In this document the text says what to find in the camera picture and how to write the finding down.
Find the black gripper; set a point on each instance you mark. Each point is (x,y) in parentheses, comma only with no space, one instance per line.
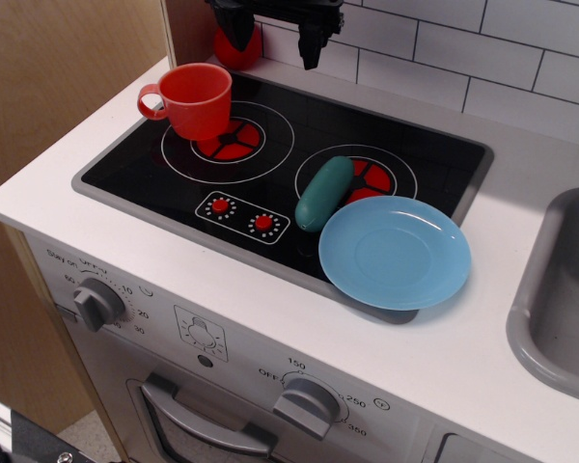
(236,19)

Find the red plastic cup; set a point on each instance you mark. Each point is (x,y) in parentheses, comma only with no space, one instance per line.
(195,98)

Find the light blue plastic plate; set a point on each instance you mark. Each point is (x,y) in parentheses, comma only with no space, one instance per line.
(394,253)

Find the black toy stovetop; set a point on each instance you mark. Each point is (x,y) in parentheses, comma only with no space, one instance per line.
(276,141)

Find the teal toy pickle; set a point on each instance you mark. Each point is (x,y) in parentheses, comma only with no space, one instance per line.
(323,194)

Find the red left stove button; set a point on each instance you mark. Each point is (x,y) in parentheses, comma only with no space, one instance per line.
(220,206)

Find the red stove button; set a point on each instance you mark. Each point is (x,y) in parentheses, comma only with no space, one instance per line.
(220,206)
(263,223)

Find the red right stove button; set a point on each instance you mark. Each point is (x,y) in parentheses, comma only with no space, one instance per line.
(263,223)

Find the grey timer knob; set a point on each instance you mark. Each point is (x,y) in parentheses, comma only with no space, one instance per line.
(98,304)

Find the grey oven temperature knob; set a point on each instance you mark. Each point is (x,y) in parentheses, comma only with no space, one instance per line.
(308,406)

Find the grey toy sink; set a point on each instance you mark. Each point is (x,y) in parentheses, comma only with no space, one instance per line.
(543,322)

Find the grey oven door handle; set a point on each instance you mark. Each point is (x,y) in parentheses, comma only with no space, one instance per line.
(251,440)

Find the black base with cable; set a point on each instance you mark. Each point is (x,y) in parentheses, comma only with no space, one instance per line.
(22,440)

